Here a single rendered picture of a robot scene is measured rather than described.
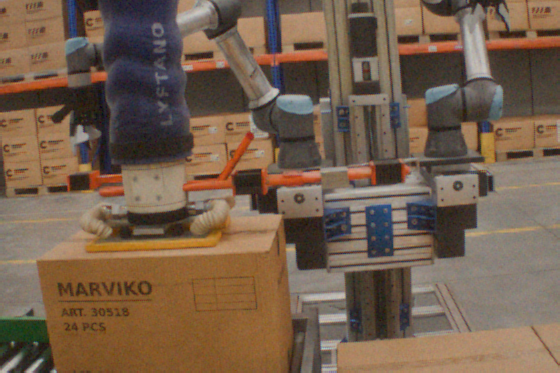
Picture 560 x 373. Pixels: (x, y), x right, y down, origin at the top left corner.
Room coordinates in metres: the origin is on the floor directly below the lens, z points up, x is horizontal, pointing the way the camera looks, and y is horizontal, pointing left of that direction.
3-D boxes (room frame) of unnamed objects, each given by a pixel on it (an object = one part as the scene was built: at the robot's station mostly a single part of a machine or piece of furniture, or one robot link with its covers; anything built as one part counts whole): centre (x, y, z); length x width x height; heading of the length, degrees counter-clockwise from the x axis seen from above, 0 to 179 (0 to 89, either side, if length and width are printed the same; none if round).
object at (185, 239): (1.67, 0.34, 0.97); 0.34 x 0.10 x 0.05; 86
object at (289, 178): (1.87, 0.12, 1.08); 0.93 x 0.30 x 0.04; 86
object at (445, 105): (2.24, -0.56, 1.20); 0.13 x 0.12 x 0.14; 81
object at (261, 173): (1.74, 0.08, 1.08); 0.10 x 0.08 x 0.06; 176
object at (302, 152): (2.27, -0.06, 1.09); 0.15 x 0.15 x 0.10
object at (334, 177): (1.73, -0.13, 1.07); 0.07 x 0.07 x 0.04; 86
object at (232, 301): (1.76, 0.32, 0.75); 0.60 x 0.40 x 0.40; 85
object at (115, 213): (1.76, 0.33, 1.01); 0.34 x 0.25 x 0.06; 86
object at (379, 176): (1.71, -0.27, 1.08); 0.08 x 0.07 x 0.05; 86
